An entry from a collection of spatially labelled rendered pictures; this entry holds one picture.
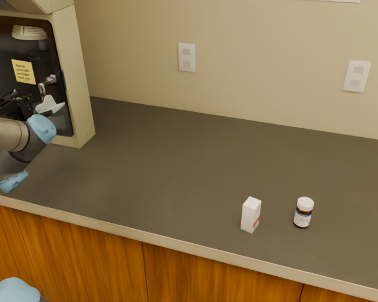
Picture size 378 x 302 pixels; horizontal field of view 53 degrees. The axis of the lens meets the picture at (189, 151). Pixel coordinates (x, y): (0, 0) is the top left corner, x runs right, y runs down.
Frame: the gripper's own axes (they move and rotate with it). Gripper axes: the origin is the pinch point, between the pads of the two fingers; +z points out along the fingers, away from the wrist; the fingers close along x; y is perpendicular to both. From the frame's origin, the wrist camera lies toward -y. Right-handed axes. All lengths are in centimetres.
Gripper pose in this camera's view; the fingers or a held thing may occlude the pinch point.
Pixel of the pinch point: (45, 101)
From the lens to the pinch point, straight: 129.4
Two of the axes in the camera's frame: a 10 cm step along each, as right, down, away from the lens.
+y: 0.0, -8.3, -5.5
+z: 3.2, -5.3, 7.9
